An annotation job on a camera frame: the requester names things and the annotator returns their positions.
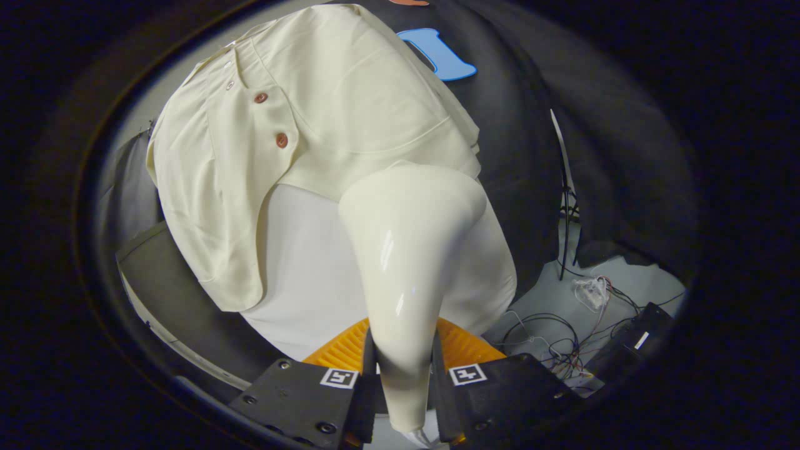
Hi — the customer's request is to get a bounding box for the grey drawer cabinet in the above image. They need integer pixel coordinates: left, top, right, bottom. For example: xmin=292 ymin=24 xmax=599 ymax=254
xmin=116 ymin=222 xmax=288 ymax=391

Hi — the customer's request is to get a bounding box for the tangle of cables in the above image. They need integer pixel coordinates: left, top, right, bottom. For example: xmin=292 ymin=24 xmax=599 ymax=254
xmin=500 ymin=187 xmax=688 ymax=383

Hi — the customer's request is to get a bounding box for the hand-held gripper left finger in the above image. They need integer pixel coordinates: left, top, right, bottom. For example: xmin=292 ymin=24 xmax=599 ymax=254
xmin=228 ymin=316 xmax=379 ymax=449

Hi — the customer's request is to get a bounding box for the white garment steamer head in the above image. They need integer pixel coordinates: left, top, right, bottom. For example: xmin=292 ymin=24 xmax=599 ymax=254
xmin=338 ymin=164 xmax=488 ymax=433

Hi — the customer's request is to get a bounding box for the black power box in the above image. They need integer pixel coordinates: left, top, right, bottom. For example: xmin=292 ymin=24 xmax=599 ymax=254
xmin=587 ymin=302 xmax=674 ymax=383

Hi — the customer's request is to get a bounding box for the white mannequin torso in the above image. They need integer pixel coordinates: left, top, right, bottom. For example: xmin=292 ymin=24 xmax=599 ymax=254
xmin=241 ymin=183 xmax=518 ymax=362

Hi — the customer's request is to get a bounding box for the cream button-up shirt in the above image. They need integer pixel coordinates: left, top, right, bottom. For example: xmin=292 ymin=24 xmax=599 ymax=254
xmin=146 ymin=3 xmax=482 ymax=313

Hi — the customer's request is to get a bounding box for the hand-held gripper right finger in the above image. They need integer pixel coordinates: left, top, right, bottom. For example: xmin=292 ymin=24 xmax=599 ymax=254
xmin=430 ymin=317 xmax=585 ymax=447

